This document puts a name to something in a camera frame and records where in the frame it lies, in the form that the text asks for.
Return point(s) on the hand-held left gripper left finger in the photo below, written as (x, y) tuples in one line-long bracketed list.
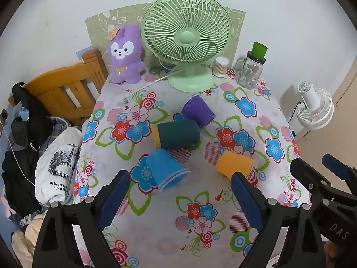
[(114, 198)]

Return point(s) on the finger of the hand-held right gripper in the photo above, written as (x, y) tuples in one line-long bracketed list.
[(336, 166), (306, 174)]

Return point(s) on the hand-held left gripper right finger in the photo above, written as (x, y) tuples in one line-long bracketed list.
[(246, 201)]

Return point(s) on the orange plastic cup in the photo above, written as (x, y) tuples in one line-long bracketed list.
[(231, 164)]

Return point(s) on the blue plastic cup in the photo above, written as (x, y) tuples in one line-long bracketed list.
[(163, 167)]

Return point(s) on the dark teal cup yellow rim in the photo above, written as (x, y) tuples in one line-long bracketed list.
[(178, 134)]

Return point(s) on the purple plastic cup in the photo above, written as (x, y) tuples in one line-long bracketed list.
[(198, 111)]

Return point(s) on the person's right hand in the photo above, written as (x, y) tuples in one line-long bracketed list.
[(333, 254)]

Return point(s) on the wooden door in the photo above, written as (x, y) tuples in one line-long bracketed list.
[(343, 134)]

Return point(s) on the white circulator fan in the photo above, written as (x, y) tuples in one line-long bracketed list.
[(318, 109)]

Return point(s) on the floral tablecloth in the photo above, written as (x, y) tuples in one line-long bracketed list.
[(167, 229)]

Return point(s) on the white printed shirt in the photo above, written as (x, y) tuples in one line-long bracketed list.
[(64, 145)]

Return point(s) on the grey garment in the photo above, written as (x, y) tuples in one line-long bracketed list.
[(55, 131)]

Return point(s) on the beige cloth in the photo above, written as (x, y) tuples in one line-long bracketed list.
[(26, 240)]

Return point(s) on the glass mug jar green lid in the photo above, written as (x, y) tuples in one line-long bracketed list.
[(249, 74)]

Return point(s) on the black jacket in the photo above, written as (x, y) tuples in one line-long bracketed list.
[(30, 117)]

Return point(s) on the blue face mask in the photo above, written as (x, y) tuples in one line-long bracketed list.
[(24, 115)]

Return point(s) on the wooden chair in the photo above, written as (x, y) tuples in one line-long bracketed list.
[(55, 81)]

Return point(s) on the purple plush rabbit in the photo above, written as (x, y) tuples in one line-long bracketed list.
[(125, 64)]

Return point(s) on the cotton swab container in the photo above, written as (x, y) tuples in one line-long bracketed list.
[(220, 67)]

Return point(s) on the blue patterned cloth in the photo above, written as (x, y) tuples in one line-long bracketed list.
[(83, 51)]

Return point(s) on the green desk fan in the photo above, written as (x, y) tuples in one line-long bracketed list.
[(186, 37)]

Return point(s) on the wall socket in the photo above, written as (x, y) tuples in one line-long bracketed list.
[(4, 115)]

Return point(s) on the beige rabbit wall poster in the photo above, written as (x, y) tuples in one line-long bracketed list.
[(96, 28)]

